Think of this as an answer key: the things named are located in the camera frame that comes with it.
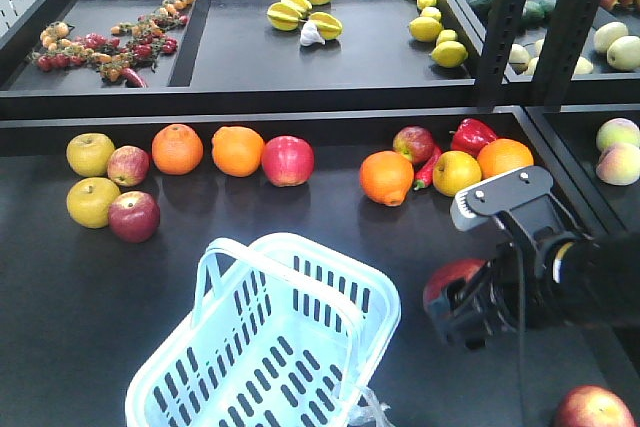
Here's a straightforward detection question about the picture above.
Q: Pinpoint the black upright post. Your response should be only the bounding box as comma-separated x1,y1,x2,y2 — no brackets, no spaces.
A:
474,0,526,112

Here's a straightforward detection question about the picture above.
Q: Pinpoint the cherry tomato vine pile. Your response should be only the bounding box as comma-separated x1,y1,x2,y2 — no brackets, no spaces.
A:
25,0,196,88

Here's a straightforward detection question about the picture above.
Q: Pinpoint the orange fruit left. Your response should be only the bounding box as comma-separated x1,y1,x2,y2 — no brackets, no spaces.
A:
359,150,414,207

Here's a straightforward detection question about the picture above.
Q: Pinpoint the orange fruit right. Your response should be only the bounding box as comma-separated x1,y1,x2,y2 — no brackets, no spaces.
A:
476,138,534,179

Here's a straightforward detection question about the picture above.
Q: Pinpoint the pale peach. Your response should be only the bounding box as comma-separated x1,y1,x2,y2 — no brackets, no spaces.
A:
595,142,639,186
595,117,640,152

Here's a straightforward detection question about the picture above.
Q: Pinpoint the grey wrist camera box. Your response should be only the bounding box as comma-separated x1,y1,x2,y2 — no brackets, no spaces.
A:
450,166,553,231

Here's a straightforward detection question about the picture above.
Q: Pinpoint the dark red apple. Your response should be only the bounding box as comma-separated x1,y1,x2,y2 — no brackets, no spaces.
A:
392,126,436,165
422,258,486,313

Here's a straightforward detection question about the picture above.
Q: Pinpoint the orange fruit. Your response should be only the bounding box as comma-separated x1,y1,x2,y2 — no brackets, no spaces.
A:
476,138,534,179
359,150,414,207

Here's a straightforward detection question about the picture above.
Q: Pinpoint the black wooden produce display stand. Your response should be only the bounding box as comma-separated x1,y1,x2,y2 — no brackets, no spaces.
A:
0,0,640,427

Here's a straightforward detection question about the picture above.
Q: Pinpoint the dark red apple back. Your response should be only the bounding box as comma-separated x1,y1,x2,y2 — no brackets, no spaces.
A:
392,126,436,165

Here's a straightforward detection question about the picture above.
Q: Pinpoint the light blue plastic basket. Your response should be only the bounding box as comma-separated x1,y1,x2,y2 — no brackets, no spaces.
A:
125,233,401,426

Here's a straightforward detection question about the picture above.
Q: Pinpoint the yellow green apple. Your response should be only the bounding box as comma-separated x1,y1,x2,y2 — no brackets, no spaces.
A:
66,132,115,177

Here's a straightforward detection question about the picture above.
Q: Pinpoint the red pink apple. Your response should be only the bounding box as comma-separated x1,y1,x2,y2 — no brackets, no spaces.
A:
261,135,315,187

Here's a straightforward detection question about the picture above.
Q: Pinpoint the pale peach front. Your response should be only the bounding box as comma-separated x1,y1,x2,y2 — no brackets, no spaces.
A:
595,142,639,186

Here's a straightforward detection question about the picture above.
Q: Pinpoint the red chili pepper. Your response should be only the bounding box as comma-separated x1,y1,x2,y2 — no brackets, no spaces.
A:
413,145,442,191

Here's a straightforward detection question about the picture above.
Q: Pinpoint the clear plastic wrap strip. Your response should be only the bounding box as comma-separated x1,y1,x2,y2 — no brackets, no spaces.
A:
348,386,394,427

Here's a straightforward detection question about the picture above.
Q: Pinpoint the yellow round fruit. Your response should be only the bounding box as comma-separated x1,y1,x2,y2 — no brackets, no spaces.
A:
433,151,482,197

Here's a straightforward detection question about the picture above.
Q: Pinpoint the pale green apple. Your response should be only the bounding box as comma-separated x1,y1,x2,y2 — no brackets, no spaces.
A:
606,35,640,72

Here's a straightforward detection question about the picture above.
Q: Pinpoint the dark red apple front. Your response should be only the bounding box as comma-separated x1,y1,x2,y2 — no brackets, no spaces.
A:
422,258,486,313

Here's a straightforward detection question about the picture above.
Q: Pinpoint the red bell pepper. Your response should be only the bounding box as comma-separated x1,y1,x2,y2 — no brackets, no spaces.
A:
450,118,498,158

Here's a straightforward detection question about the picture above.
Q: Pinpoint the red apple bottom edge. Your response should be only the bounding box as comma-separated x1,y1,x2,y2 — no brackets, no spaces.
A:
552,385,637,427

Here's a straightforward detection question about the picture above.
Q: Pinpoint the white garlic bulb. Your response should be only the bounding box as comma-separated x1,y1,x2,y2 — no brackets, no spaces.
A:
299,21,326,47

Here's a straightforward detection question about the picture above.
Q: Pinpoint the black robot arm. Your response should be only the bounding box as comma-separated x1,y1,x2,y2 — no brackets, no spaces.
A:
423,195,639,346

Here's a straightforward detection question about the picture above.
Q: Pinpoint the pale peach back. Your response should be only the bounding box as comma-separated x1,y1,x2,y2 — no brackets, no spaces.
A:
595,117,640,152

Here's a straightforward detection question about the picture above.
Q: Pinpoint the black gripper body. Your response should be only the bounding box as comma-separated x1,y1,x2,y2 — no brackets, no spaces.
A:
427,196,595,347

